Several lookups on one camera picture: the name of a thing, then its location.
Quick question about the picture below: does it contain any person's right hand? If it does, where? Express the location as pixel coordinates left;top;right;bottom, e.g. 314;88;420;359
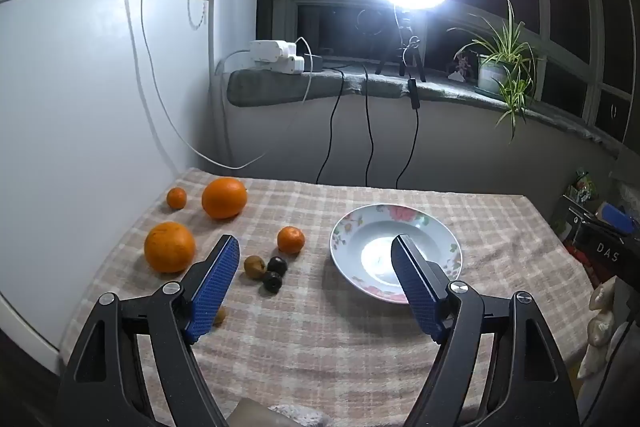
577;279;621;380

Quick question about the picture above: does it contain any white cabinet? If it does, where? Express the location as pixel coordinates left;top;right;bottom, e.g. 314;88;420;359
0;0;223;358

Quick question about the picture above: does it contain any long white cable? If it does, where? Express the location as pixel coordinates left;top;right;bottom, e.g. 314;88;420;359
140;0;313;170

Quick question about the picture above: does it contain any potted spider plant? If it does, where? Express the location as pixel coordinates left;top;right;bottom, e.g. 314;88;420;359
446;0;547;144

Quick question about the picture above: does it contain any fuzzy grey cloth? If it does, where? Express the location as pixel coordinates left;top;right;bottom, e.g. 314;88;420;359
235;399;333;427

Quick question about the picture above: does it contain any small potted plant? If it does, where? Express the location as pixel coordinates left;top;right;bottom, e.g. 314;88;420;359
447;49;478;82

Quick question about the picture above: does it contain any white power strip cable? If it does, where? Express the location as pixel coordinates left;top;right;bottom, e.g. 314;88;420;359
214;49;253;170

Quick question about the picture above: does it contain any grey windowsill cover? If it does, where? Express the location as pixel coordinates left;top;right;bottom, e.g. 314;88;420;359
227;67;621;158

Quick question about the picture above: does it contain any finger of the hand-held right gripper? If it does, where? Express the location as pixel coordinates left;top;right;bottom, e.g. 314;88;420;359
562;194;633;238

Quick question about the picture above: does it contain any green snack packet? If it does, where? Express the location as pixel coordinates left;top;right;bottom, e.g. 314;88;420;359
572;169;598;202

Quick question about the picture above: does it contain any checked beige cloth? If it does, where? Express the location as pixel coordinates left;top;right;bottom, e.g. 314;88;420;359
60;167;601;427

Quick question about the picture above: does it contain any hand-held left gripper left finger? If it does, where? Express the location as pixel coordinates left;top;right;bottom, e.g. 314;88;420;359
56;234;241;427

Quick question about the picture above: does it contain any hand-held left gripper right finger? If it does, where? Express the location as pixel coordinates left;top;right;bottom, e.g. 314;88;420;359
391;234;583;427

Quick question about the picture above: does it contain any black cable with switch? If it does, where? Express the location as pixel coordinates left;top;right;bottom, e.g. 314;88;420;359
396;34;421;191

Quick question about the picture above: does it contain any large orange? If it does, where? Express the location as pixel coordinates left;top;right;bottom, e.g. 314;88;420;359
201;177;249;220
144;222;196;274

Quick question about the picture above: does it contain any floral white plate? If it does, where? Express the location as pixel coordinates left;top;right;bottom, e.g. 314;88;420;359
329;203;463;305

